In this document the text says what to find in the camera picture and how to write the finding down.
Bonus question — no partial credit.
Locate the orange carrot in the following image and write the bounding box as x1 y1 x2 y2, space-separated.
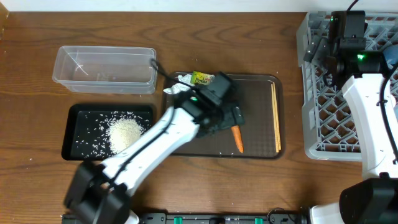
231 126 244 153

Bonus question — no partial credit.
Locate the yellow green snack wrapper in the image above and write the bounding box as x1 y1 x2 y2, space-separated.
190 71 215 85

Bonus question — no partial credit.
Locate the white tissue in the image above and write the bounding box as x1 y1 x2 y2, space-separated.
163 73 193 95

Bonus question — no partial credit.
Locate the wooden chopstick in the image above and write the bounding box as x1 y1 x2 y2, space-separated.
271 83 281 154
272 83 282 153

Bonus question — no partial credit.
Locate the dark blue plate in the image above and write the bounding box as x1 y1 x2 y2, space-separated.
383 44 398 68

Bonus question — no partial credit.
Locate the pile of white rice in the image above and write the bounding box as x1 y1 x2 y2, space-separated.
71 111 152 160

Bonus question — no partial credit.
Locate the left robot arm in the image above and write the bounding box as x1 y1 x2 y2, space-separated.
64 72 244 223

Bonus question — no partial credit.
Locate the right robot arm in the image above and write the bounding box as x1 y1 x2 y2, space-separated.
304 9 397 223

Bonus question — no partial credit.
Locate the grey dishwasher rack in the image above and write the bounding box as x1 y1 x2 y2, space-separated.
296 11 397 161

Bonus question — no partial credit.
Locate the dark brown serving tray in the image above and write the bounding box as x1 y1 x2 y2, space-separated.
173 74 285 160

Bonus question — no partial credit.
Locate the black plastic tray bin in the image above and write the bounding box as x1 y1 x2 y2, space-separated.
61 103 153 161

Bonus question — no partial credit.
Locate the clear plastic bin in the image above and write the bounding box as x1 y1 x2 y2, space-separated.
52 46 157 95

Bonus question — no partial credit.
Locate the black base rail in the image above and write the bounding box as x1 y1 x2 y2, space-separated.
139 211 309 224

